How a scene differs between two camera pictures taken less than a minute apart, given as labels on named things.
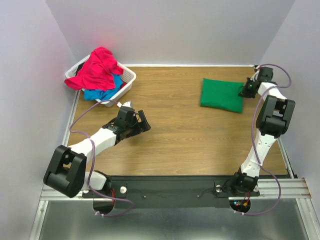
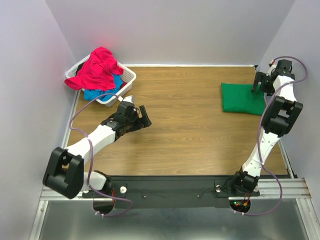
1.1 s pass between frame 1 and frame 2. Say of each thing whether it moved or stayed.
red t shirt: stayed
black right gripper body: moved
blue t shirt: stayed
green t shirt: moved
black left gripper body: stayed
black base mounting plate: stayed
